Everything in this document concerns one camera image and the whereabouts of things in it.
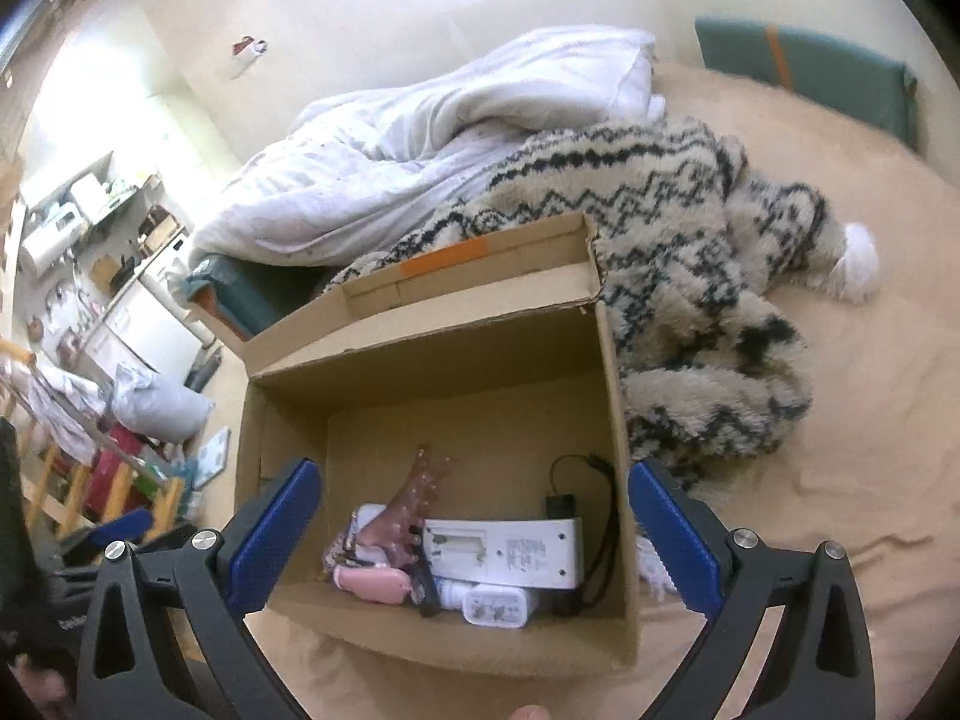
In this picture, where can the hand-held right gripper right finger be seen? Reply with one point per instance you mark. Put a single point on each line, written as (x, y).
(675, 540)

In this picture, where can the white power strip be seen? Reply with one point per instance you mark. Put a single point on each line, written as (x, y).
(517, 551)

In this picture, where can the white plastic bottle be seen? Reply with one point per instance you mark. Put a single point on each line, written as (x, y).
(452, 592)

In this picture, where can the wooden rack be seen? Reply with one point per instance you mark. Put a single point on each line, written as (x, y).
(97, 480)

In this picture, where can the large white charger plug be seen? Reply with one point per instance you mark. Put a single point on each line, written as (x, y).
(495, 606)

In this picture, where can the beige black patterned fuzzy blanket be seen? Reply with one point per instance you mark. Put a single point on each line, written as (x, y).
(675, 240)

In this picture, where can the person's left hand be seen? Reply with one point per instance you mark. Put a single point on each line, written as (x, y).
(41, 690)

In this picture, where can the wall hook with red item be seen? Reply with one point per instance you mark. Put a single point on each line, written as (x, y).
(247, 49)

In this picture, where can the white washing machine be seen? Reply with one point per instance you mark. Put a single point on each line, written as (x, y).
(154, 334)

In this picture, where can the person's right hand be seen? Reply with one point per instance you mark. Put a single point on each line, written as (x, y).
(531, 714)

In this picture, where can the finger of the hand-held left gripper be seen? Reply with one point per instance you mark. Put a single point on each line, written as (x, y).
(169, 534)
(112, 529)

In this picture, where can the white stuffed bag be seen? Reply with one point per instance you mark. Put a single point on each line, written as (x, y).
(161, 409)

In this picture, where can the white duvet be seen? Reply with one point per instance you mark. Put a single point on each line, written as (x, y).
(390, 165)

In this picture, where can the white hanging garment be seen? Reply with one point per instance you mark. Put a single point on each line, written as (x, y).
(67, 405)

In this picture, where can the pink plastic device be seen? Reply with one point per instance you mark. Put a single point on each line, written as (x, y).
(371, 585)

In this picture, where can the white kitchen appliance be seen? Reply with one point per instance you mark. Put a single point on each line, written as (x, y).
(88, 193)

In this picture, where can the brown cardboard box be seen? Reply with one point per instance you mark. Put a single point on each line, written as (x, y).
(465, 427)

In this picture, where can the bathroom scale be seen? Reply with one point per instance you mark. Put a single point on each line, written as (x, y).
(210, 457)

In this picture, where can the black item on floor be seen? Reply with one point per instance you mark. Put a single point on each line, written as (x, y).
(204, 371)

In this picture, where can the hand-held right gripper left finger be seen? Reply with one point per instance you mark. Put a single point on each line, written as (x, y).
(274, 540)

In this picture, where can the white water heater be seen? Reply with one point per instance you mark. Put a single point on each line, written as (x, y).
(45, 251)

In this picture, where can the teal cushion with orange stripe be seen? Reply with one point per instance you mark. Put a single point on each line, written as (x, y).
(825, 75)

